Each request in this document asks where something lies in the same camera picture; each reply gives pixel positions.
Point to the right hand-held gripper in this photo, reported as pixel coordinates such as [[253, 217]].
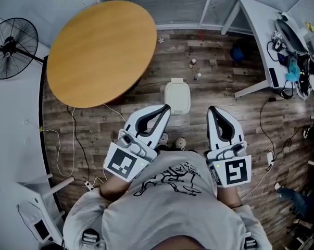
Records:
[[236, 170]]

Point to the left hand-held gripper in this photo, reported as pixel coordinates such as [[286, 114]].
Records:
[[121, 163]]

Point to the white plastic lidded bin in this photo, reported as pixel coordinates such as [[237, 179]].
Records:
[[177, 95]]

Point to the person's left forearm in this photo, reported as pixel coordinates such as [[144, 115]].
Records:
[[115, 189]]

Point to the person's right forearm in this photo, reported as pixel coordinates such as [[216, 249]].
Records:
[[228, 197]]

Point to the person's left shoe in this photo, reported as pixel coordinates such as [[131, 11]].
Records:
[[164, 139]]

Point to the person's shoe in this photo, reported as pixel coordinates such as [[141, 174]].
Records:
[[164, 139], [180, 142]]

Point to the person's right shoe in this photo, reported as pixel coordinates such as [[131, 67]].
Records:
[[180, 142]]

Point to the small white bottle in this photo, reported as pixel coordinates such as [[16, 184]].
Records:
[[197, 76]]

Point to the small brown bottle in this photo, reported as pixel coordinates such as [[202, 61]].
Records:
[[192, 63]]

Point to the black mesh wastebasket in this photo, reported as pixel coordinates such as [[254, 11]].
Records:
[[237, 53]]

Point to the white power strip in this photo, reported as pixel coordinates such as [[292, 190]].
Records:
[[88, 185]]

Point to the round wooden table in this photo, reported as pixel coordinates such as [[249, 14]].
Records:
[[102, 53]]

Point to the teal cloth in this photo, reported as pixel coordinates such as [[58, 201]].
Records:
[[293, 73]]

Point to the person's white printed shirt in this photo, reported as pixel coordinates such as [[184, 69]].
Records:
[[172, 212]]

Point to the spare gripper device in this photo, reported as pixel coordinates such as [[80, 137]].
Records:
[[276, 39]]

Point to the white desk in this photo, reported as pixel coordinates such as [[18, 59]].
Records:
[[255, 17], [29, 212]]

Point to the black standing fan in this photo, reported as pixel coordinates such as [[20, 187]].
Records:
[[11, 45]]

